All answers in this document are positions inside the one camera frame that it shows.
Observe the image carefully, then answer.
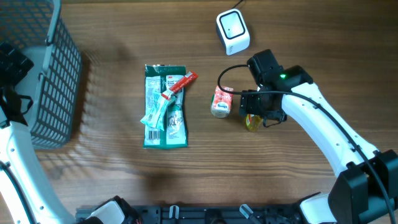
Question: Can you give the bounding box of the yellow oil bottle silver cap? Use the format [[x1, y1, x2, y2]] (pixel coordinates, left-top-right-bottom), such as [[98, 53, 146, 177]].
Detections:
[[245, 114, 263, 132]]

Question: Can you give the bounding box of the grey plastic mesh basket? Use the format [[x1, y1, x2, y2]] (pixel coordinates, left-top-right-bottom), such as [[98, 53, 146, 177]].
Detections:
[[1, 0, 82, 149]]

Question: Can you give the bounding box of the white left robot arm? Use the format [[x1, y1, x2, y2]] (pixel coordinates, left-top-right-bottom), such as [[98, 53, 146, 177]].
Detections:
[[1, 44, 82, 223]]

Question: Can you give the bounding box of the white barcode scanner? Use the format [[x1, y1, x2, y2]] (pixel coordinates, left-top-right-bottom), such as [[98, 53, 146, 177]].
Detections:
[[216, 9, 251, 55]]

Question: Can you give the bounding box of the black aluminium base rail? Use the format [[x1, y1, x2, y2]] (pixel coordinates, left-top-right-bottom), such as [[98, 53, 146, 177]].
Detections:
[[75, 203, 312, 224]]

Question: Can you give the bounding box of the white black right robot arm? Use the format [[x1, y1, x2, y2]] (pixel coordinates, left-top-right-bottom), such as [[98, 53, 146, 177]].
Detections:
[[239, 50, 397, 223]]

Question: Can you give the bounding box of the red stick sachet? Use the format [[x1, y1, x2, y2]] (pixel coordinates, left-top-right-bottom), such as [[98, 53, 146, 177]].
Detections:
[[161, 71, 198, 100]]

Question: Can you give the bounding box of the green white gloves packet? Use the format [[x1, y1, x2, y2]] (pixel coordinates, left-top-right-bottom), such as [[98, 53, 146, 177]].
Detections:
[[143, 65, 188, 149]]

